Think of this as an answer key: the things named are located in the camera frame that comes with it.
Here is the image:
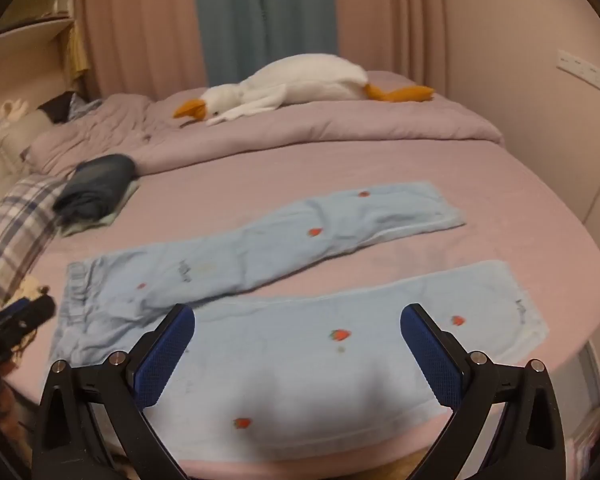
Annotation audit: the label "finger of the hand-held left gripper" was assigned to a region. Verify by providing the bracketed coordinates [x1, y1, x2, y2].
[0, 294, 57, 333]

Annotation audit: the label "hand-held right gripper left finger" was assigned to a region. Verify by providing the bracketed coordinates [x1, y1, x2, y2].
[36, 304, 196, 480]

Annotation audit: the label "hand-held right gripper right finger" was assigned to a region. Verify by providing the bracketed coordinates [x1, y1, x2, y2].
[400, 303, 567, 480]

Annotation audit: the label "light blue strawberry pants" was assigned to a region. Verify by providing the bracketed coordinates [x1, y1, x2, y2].
[50, 180, 550, 463]

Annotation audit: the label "brown fuzzy robe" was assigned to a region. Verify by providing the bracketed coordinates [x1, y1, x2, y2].
[0, 360, 46, 480]

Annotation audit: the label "plaid pillow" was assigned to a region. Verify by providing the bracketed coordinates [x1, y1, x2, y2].
[0, 175, 68, 318]

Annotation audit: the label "light green cloth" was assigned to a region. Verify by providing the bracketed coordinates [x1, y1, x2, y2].
[60, 180, 141, 237]

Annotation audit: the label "folded dark clothes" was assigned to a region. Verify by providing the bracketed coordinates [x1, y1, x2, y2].
[52, 154, 137, 226]

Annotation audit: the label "beige pillow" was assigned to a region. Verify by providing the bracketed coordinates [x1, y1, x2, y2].
[0, 109, 52, 183]

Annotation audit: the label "stack of books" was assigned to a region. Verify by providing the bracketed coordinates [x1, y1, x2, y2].
[565, 400, 600, 480]

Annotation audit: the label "dark cloth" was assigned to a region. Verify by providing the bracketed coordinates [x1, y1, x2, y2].
[37, 91, 77, 124]

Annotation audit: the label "blue striped cloth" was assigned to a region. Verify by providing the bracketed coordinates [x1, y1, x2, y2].
[70, 94, 105, 121]

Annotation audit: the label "beige bedside shelf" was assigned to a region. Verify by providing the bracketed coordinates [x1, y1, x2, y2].
[0, 10, 81, 126]

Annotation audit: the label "pink quilt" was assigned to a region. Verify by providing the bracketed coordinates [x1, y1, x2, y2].
[27, 70, 506, 178]

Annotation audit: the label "yellow cloth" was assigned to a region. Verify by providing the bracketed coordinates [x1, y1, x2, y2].
[67, 25, 92, 87]

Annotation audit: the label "pink curtain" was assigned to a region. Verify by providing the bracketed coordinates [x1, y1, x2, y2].
[330, 0, 448, 91]
[72, 0, 208, 98]

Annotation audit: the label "orange plush item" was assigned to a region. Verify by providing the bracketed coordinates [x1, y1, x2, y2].
[174, 53, 436, 127]

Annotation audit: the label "white power strip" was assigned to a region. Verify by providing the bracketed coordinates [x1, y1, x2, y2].
[556, 50, 600, 93]

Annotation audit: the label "blue curtain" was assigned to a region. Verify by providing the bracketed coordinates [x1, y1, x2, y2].
[192, 0, 340, 88]

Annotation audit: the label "grey bed frame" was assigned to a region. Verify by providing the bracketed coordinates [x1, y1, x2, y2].
[575, 340, 600, 411]

